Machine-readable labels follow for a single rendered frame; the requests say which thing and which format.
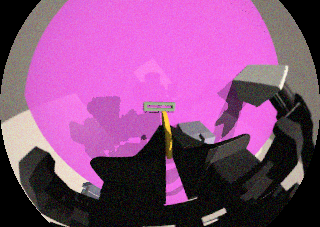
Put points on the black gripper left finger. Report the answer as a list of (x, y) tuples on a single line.
[(148, 165)]

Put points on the gold coin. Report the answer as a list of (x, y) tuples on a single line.
[(168, 135)]

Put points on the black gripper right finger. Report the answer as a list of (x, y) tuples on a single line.
[(193, 158)]

